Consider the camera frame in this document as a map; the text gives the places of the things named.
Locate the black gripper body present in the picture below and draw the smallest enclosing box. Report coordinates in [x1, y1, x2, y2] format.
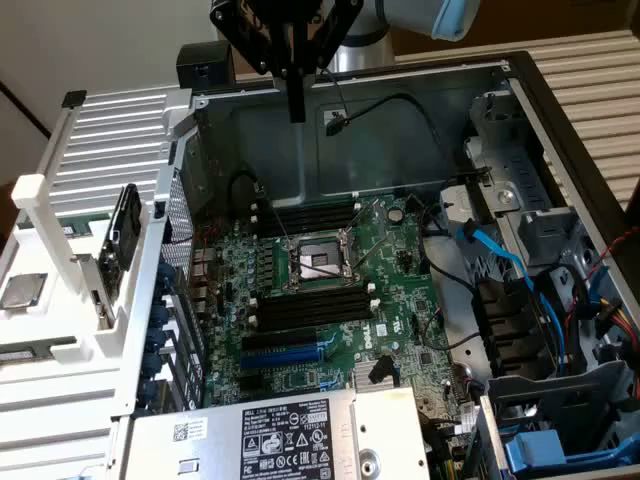
[224, 0, 351, 69]

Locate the black ram slot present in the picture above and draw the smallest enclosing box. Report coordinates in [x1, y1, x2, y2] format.
[248, 283, 377, 316]
[255, 214, 361, 239]
[247, 299, 382, 332]
[251, 198, 362, 220]
[253, 203, 362, 226]
[258, 284, 372, 309]
[257, 298, 375, 324]
[252, 209, 361, 233]

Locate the ram stick with white label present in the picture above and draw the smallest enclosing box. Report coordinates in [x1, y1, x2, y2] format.
[53, 213, 112, 239]

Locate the black box device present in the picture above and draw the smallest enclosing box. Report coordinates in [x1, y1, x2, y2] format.
[175, 41, 237, 94]

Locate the black and grey pc case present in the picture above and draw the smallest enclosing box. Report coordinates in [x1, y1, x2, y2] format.
[109, 49, 640, 480]

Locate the thin metal locking lever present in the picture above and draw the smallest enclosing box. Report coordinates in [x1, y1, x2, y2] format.
[254, 184, 296, 246]
[292, 257, 351, 279]

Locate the cpu socket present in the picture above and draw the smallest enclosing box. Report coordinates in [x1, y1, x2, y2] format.
[282, 227, 365, 294]

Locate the black graphics card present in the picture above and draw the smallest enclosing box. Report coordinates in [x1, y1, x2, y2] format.
[73, 182, 145, 331]

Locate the grey metal disk bay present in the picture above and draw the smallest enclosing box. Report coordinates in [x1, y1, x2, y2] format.
[462, 89, 586, 269]

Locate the green motherboard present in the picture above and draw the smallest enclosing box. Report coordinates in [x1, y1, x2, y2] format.
[192, 192, 484, 416]

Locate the white parts rack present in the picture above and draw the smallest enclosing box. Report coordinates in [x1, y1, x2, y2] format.
[0, 172, 154, 369]

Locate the long black expansion slot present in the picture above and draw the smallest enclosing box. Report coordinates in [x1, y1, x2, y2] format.
[241, 327, 320, 352]

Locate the blue expansion slot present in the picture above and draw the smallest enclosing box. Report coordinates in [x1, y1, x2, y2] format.
[238, 330, 337, 372]

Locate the silver cpu chip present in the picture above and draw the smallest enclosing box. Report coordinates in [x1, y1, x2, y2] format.
[0, 273, 50, 312]

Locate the silver finned heat sink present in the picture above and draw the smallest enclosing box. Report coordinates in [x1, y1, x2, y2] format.
[352, 359, 397, 390]

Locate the grey power supply with label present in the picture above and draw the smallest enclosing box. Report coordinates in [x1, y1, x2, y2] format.
[118, 385, 432, 480]

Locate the grey drive cage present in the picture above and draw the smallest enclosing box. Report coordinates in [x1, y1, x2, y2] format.
[479, 359, 640, 480]

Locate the blue plastic drive caddy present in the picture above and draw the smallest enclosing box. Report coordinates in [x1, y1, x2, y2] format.
[503, 428, 640, 475]

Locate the black wire with plug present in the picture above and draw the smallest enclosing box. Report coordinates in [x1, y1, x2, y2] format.
[318, 67, 494, 189]

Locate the black looped wire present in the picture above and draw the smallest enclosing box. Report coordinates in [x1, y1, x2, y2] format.
[227, 168, 264, 214]
[532, 263, 594, 326]

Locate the thin black wire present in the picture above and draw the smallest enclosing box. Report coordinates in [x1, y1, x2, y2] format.
[407, 193, 481, 296]
[422, 307, 484, 351]

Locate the blue sata wire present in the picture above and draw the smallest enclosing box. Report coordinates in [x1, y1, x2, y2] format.
[455, 218, 576, 376]

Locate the black wire plug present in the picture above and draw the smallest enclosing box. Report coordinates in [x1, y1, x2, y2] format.
[367, 354, 397, 386]

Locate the coloured power wire bundle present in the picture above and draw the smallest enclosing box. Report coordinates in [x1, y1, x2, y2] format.
[593, 295, 640, 364]

